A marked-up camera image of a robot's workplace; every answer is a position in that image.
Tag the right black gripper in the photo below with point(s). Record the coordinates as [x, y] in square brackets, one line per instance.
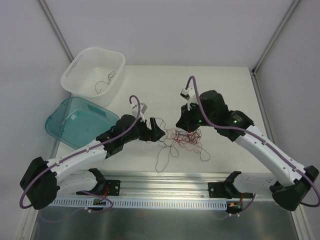
[187, 120]

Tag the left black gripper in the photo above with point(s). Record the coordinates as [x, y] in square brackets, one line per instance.
[147, 130]

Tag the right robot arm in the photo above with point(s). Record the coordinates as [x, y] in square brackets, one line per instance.
[288, 181]

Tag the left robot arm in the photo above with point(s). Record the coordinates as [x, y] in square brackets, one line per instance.
[45, 180]

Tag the teal transparent plastic bin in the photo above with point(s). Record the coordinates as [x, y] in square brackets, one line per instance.
[77, 121]

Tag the white plastic basket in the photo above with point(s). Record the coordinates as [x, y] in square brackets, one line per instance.
[95, 74]

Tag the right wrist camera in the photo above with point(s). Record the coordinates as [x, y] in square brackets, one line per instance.
[189, 94]

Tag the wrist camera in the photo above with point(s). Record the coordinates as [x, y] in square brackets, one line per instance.
[189, 94]
[139, 110]

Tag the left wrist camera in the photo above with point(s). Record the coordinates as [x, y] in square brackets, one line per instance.
[139, 110]

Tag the aluminium rail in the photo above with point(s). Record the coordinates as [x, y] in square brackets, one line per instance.
[189, 185]

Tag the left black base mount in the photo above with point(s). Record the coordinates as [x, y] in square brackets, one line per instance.
[110, 187]

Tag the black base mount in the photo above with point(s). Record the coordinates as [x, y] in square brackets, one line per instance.
[220, 190]
[110, 187]

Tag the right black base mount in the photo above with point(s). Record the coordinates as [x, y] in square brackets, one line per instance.
[220, 190]

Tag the right aluminium frame post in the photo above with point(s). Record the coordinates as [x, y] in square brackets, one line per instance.
[275, 35]

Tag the aluminium frame post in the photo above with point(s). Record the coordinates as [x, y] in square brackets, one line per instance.
[53, 24]
[275, 35]

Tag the left aluminium frame post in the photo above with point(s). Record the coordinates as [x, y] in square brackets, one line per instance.
[53, 24]

